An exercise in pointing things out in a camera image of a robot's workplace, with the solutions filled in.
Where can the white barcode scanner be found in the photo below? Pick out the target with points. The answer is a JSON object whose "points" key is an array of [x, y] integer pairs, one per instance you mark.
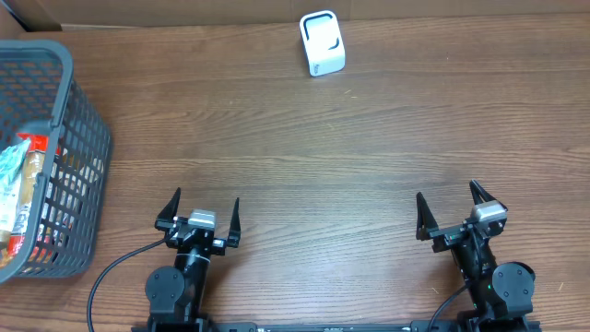
{"points": [[322, 43]]}

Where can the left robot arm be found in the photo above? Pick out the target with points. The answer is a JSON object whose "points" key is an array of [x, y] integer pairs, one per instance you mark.
{"points": [[175, 292]]}

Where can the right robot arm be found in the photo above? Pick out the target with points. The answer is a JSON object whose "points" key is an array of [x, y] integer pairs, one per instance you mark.
{"points": [[501, 294]]}

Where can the orange spaghetti package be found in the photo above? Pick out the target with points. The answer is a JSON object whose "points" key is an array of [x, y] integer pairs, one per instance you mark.
{"points": [[31, 167]]}

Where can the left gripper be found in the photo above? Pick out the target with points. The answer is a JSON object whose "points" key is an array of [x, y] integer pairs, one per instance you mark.
{"points": [[194, 235]]}

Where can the teal snack packet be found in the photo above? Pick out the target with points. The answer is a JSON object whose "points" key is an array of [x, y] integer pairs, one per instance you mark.
{"points": [[12, 159]]}

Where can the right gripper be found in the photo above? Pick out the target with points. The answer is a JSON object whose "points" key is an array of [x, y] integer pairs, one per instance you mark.
{"points": [[462, 231]]}

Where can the grey plastic basket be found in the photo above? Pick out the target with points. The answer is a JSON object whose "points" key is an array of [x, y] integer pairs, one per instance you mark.
{"points": [[40, 97]]}

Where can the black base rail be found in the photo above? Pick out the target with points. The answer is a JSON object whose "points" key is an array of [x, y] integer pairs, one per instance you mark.
{"points": [[414, 326]]}

